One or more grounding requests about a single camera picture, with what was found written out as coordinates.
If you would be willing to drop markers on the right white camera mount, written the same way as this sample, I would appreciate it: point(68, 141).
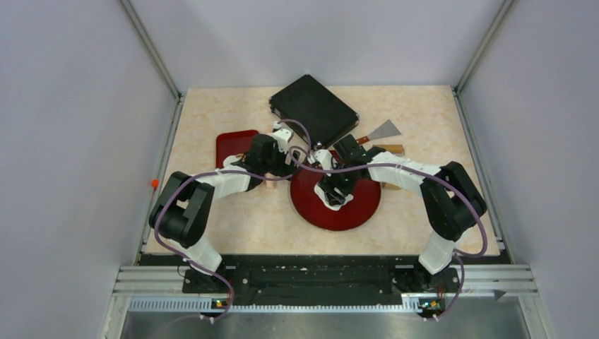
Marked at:
point(325, 159)

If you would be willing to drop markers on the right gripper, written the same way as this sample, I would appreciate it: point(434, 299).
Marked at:
point(328, 183)

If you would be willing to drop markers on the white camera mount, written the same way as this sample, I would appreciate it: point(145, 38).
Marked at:
point(282, 136)
point(325, 159)

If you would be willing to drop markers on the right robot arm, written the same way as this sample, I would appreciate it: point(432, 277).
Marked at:
point(452, 201)

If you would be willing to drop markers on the round red tray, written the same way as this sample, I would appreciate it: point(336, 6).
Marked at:
point(367, 196)

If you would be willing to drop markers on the black case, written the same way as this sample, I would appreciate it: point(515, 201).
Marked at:
point(325, 118)

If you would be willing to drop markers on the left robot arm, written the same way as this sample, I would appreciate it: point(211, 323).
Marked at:
point(180, 215)

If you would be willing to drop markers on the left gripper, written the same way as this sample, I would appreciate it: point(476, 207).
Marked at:
point(283, 167)

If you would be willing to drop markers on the pink plastic cylinder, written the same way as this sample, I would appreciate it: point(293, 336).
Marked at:
point(270, 181)

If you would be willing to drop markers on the white dough ball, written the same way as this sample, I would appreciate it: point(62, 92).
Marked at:
point(333, 198)

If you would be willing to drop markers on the wooden double-ended roller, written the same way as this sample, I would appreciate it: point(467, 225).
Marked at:
point(396, 149)

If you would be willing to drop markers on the metal scraper wooden handle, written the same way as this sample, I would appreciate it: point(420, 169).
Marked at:
point(385, 130)

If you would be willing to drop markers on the red rectangular tray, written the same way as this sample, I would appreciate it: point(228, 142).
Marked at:
point(232, 143)

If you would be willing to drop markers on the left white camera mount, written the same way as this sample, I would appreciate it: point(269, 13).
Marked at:
point(282, 136)

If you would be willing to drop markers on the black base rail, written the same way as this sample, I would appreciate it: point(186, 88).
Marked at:
point(318, 281)

